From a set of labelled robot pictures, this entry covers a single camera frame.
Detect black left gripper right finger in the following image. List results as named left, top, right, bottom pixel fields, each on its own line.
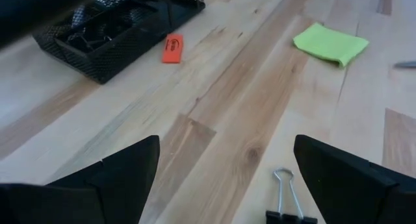
left=293, top=134, right=416, bottom=224

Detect black mesh desk organizer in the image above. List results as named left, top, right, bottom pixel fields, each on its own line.
left=32, top=0, right=206, bottom=85

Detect orange eraser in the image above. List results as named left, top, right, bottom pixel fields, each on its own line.
left=161, top=33, right=185, bottom=65

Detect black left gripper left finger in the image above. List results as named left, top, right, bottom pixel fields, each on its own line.
left=0, top=134, right=161, bottom=224

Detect red handled scissors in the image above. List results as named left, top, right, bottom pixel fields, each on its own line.
left=392, top=60, right=416, bottom=70

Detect green sticky note pad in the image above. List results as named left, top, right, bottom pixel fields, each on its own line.
left=292, top=21, right=371, bottom=69

